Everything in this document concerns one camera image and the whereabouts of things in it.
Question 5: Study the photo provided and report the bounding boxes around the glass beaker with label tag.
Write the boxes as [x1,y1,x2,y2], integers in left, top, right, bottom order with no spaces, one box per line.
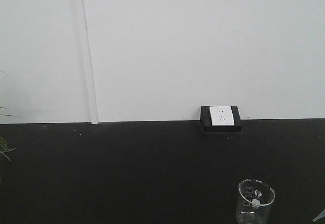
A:
[236,179,276,224]

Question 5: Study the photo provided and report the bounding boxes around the green plant leaves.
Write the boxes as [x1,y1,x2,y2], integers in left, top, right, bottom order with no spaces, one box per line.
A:
[0,69,21,184]

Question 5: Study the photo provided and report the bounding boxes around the clear plastic pipette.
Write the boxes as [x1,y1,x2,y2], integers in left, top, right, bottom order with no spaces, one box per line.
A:
[312,210,325,222]

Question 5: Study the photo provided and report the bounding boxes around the white wall socket black frame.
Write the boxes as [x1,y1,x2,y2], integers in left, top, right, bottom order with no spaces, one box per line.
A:
[200,106,242,134]

